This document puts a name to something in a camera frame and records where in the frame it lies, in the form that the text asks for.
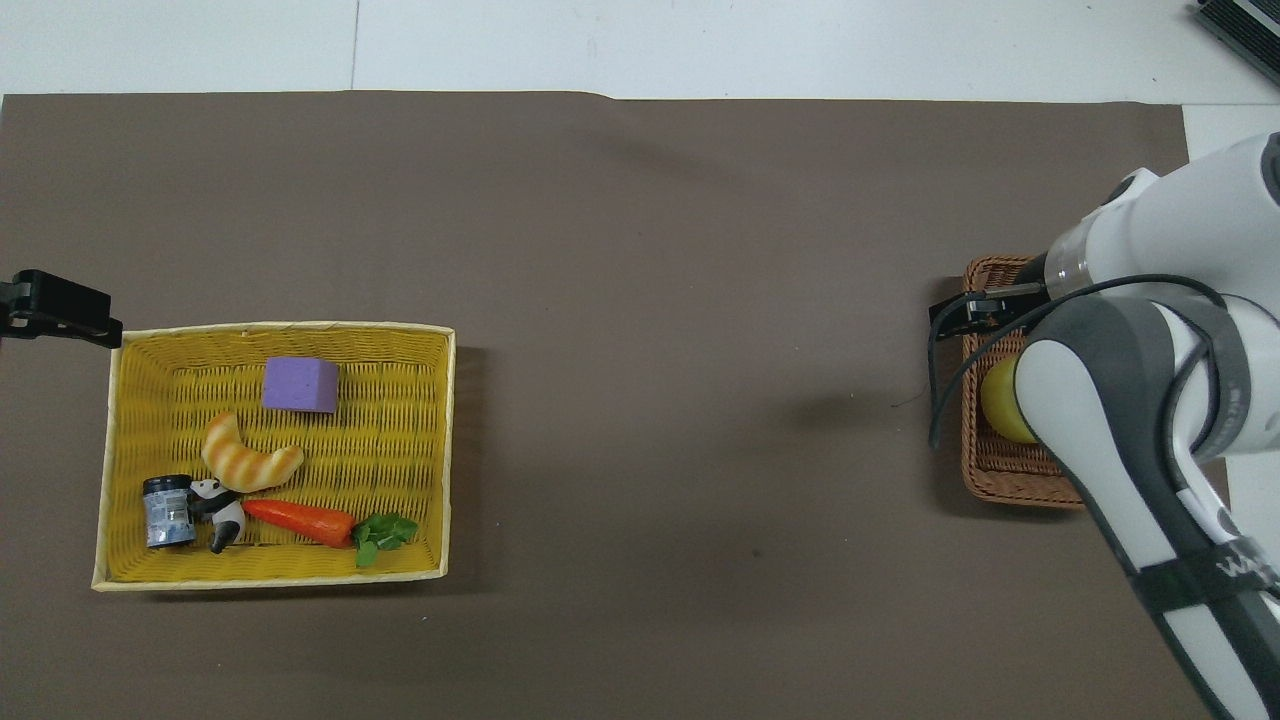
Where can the dark grey ribbed device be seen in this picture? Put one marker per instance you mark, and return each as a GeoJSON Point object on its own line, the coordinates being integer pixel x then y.
{"type": "Point", "coordinates": [1245, 28]}

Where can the brown wicker basket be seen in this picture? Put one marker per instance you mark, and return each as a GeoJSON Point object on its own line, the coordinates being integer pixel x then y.
{"type": "Point", "coordinates": [1000, 482]}

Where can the toy croissant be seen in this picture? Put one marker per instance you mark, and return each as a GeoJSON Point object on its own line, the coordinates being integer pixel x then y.
{"type": "Point", "coordinates": [240, 466]}

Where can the yellow woven basket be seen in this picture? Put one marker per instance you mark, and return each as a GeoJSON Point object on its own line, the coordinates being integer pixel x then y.
{"type": "Point", "coordinates": [400, 350]}

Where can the small black-lidded jar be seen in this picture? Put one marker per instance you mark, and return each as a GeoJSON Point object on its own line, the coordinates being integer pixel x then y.
{"type": "Point", "coordinates": [168, 514]}

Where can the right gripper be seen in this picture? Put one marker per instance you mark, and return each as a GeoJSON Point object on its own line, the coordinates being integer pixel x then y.
{"type": "Point", "coordinates": [1005, 312]}

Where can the yellow lemon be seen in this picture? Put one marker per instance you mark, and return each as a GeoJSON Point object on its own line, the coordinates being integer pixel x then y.
{"type": "Point", "coordinates": [1000, 402]}

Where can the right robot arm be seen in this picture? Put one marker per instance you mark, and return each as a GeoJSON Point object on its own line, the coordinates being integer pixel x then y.
{"type": "Point", "coordinates": [1230, 200]}

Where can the purple foam block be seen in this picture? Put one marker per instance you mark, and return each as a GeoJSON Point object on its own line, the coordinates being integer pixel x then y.
{"type": "Point", "coordinates": [298, 384]}

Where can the panda toy figure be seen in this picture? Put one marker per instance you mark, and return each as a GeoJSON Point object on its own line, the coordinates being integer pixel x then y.
{"type": "Point", "coordinates": [226, 522]}

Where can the toy carrot with leaves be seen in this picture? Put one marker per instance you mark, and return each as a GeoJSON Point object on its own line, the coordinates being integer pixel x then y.
{"type": "Point", "coordinates": [300, 518]}

